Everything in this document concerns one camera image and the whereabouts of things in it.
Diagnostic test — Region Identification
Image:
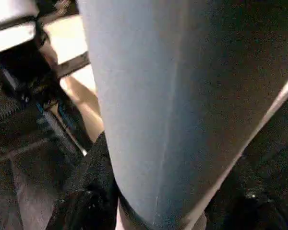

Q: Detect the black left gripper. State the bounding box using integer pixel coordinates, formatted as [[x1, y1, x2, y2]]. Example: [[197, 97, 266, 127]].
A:
[[0, 47, 87, 154]]

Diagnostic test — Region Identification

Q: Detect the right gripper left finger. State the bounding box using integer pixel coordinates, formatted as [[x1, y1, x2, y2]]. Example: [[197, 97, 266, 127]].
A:
[[60, 131, 120, 230]]

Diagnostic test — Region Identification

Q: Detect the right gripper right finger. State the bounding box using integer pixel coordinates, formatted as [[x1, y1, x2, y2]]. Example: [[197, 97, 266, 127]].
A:
[[204, 153, 288, 230]]

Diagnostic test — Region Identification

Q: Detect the white plastic table leg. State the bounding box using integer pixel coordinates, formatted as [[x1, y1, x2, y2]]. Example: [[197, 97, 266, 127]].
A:
[[78, 0, 288, 230]]

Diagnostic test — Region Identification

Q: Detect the black mat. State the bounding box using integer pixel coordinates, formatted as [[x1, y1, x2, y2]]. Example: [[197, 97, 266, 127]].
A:
[[0, 91, 288, 230]]

